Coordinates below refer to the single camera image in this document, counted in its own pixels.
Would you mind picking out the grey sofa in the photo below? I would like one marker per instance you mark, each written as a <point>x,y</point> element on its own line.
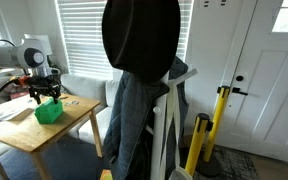
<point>92,88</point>

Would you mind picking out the white papers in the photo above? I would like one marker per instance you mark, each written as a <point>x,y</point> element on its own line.
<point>17,110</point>

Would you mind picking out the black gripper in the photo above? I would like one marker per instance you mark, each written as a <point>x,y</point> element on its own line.
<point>38,85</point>

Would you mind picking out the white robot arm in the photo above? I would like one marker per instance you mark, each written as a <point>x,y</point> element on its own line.
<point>31,55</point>

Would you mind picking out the white coat rack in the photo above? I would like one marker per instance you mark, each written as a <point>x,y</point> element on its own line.
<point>166,112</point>

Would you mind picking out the green plastic container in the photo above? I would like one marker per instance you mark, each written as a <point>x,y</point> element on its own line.
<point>48,111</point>

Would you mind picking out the white window blinds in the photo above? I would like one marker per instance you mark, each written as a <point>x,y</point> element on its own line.
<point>81,23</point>

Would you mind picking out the far yellow stanchion post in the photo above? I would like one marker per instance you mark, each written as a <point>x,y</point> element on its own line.
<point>209,165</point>

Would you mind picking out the near yellow stanchion post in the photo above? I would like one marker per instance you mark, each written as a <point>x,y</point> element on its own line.
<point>202,125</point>

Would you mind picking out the black hat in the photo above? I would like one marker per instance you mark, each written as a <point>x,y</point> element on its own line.
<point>141,36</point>

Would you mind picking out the yellow stanchion post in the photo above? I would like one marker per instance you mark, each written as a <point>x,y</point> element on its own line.
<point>209,165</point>
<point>202,125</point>

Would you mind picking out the black door handle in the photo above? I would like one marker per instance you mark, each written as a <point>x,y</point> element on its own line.
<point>238,91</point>

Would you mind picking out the wooden side table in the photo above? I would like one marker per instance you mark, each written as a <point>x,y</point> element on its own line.
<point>31,137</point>

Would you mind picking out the white front door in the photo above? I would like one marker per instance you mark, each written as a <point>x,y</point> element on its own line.
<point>258,65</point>

